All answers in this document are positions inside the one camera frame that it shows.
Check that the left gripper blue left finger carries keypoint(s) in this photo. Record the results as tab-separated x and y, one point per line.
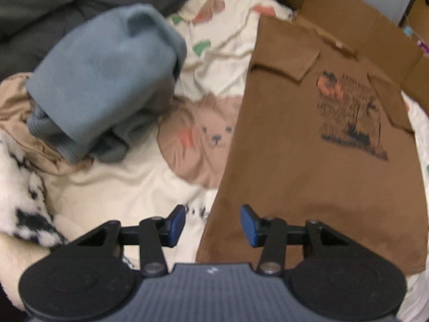
155	233

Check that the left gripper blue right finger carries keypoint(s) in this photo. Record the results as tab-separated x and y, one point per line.
270	234

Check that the brown printed t-shirt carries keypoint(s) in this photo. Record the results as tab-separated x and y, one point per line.
320	135

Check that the cream bear print blanket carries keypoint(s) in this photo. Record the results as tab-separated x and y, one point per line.
220	36

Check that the black white fuzzy blanket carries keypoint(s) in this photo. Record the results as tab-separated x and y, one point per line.
23	211

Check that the grey crumpled garment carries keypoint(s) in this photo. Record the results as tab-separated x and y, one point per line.
102	86

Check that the beige crumpled garment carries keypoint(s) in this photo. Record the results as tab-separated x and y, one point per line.
16	107

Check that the brown cardboard sheet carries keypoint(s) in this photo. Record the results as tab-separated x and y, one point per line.
365	32

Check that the blue cap detergent bottle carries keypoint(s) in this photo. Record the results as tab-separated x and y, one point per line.
408	30

